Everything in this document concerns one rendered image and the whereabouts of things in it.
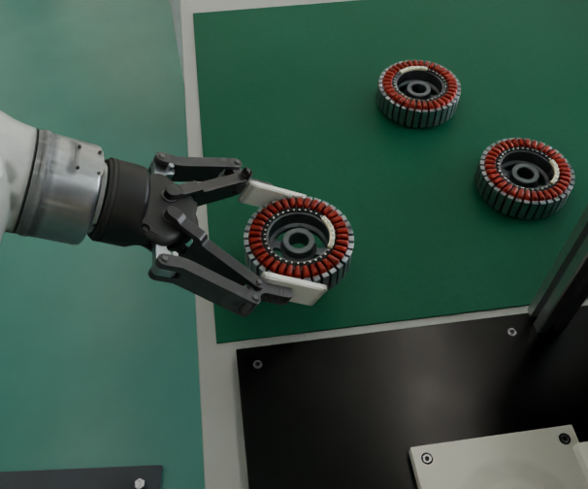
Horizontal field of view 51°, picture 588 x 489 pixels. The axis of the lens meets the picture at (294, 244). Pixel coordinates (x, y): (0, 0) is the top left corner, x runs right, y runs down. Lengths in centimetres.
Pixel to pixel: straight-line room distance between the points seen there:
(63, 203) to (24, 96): 176
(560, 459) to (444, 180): 36
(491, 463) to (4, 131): 48
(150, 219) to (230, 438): 22
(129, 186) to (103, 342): 106
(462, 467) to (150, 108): 171
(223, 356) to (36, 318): 105
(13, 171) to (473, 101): 64
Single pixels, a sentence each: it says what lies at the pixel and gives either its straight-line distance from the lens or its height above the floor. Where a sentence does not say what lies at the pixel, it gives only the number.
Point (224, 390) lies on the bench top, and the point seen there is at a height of 75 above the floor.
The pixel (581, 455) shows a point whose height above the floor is 88.
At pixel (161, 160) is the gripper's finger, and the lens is 61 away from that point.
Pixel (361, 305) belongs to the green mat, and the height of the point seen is 75.
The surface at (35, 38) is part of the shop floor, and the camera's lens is 253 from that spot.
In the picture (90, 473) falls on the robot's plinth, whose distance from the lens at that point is 143.
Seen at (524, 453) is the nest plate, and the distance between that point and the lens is 61.
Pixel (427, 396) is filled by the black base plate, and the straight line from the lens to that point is 62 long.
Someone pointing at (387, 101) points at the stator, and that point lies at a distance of 86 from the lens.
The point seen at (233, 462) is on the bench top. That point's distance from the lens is 61.
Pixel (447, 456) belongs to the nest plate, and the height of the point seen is 78.
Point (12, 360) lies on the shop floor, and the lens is 162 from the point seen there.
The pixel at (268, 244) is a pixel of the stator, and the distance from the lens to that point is 62.
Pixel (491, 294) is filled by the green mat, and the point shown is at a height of 75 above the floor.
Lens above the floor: 132
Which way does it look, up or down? 53 degrees down
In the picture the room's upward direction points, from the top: straight up
